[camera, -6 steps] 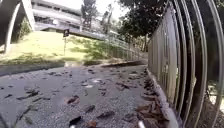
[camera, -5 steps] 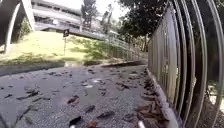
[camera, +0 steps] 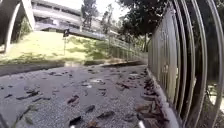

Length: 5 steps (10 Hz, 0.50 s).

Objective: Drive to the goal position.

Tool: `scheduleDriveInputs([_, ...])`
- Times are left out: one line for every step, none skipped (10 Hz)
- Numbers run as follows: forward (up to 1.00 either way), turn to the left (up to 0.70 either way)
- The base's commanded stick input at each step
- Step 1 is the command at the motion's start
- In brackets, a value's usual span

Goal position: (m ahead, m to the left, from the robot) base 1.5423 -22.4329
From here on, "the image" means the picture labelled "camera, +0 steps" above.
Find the concrete arch pillar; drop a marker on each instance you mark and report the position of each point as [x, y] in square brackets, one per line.
[10, 20]

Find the concrete kerb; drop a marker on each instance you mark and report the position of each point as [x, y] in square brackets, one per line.
[163, 103]

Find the robot's own part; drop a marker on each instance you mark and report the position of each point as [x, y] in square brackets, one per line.
[141, 124]
[72, 126]

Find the grey metal railing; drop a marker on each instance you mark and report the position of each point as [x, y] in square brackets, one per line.
[170, 56]

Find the group of trees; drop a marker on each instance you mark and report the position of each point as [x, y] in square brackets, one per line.
[140, 16]

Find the sign on pole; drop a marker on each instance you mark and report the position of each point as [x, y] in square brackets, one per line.
[66, 33]

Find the grey multi-storey building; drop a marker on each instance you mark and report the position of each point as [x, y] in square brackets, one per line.
[56, 15]

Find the grass slope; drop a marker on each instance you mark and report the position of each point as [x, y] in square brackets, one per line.
[43, 46]

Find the grey paved path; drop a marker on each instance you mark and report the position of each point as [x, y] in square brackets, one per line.
[83, 93]

